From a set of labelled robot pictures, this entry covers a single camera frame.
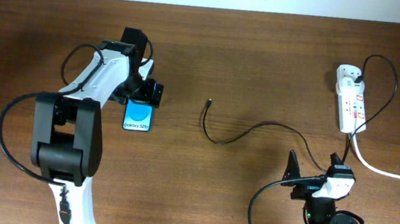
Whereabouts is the blue Galaxy smartphone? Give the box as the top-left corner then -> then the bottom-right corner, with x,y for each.
122,99 -> 153,132

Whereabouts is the black USB charging cable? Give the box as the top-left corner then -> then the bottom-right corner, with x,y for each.
197,34 -> 400,181

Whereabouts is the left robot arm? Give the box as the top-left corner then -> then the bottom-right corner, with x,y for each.
30,40 -> 163,224

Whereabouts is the white USB charger plug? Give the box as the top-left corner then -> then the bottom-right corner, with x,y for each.
335,64 -> 365,95

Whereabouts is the white power strip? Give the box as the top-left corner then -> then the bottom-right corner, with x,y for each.
336,83 -> 367,134

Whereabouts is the white power strip cord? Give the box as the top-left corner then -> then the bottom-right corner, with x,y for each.
345,132 -> 400,182

